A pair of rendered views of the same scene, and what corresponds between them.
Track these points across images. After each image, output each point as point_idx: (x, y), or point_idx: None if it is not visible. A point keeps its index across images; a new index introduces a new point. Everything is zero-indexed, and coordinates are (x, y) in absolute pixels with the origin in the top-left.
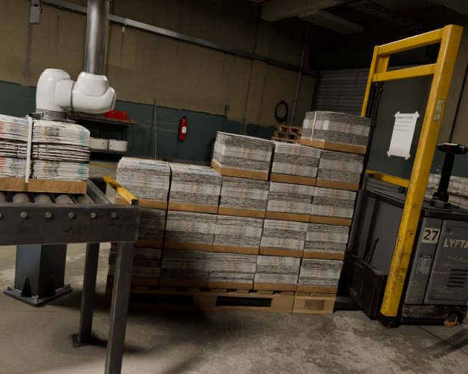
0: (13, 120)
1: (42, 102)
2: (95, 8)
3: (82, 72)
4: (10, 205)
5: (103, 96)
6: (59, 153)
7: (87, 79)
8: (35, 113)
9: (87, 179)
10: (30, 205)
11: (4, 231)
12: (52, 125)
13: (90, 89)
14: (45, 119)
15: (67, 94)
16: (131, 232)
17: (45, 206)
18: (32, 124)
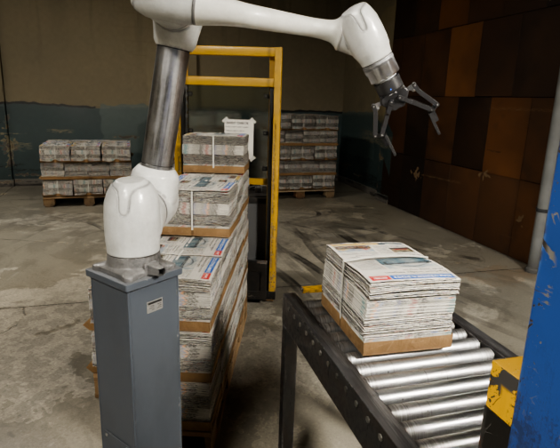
0: (412, 263)
1: (154, 243)
2: (186, 68)
3: (158, 170)
4: (469, 324)
5: (178, 197)
6: None
7: (175, 179)
8: (162, 266)
9: (311, 300)
10: (457, 317)
11: None
12: (393, 252)
13: (176, 193)
14: (166, 267)
15: (165, 213)
16: None
17: (454, 312)
18: (417, 257)
